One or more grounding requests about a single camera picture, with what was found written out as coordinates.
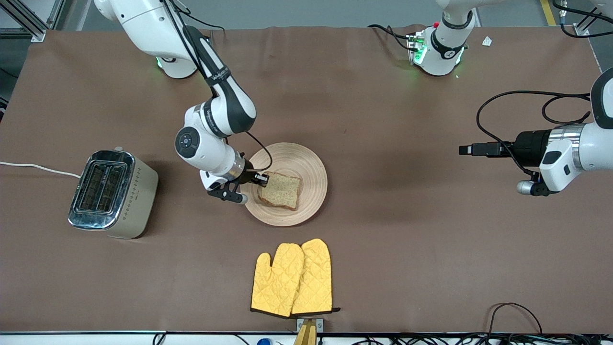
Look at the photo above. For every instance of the silver cream two-slot toaster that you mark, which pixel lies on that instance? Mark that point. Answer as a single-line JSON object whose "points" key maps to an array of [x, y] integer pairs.
{"points": [[112, 196]]}

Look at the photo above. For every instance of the brown table cover sheet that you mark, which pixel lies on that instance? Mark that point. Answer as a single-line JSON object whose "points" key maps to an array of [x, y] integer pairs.
{"points": [[383, 239]]}

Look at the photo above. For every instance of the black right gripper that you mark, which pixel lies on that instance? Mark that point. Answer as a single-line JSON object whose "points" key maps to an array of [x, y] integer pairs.
{"points": [[248, 175]]}

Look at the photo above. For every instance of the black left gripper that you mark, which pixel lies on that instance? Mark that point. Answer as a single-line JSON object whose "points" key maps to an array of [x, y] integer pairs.
{"points": [[530, 144]]}

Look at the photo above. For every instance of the light wooden round plate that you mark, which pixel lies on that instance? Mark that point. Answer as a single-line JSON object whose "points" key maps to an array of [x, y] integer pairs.
{"points": [[306, 158]]}

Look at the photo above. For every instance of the aluminium frame profile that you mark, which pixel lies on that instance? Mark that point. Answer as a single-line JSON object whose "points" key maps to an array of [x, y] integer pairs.
{"points": [[583, 29], [36, 33]]}

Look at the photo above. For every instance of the grey metal bracket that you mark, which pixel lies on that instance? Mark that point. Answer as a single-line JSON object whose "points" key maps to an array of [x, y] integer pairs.
{"points": [[320, 325]]}

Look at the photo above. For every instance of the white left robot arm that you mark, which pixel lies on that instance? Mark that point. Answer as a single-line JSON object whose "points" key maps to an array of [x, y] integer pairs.
{"points": [[596, 143]]}

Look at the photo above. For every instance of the brown bread toast slice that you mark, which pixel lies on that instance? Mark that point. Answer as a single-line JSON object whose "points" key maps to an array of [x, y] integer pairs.
{"points": [[282, 191]]}

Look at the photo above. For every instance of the small white paper scrap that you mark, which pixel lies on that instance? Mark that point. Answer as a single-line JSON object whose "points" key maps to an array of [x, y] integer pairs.
{"points": [[487, 41]]}

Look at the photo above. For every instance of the yellow quilted oven mitt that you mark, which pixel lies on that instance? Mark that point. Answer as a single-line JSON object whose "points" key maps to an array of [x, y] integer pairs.
{"points": [[316, 278], [278, 282]]}

